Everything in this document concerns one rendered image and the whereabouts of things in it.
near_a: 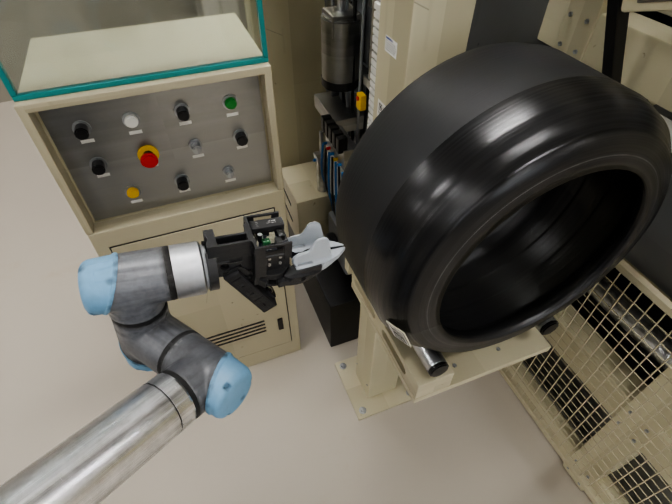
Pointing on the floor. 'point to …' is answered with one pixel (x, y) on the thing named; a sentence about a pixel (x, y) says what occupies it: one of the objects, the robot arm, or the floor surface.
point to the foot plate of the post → (363, 406)
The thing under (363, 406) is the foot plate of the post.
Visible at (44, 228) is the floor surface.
